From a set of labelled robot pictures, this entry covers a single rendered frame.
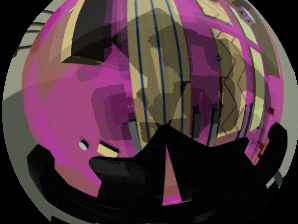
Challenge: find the pale yellow flat strip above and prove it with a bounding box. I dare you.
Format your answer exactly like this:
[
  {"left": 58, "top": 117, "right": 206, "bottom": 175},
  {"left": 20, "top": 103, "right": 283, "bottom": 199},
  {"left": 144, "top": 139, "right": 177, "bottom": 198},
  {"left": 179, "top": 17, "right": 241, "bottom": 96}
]
[{"left": 249, "top": 49, "right": 265, "bottom": 132}]

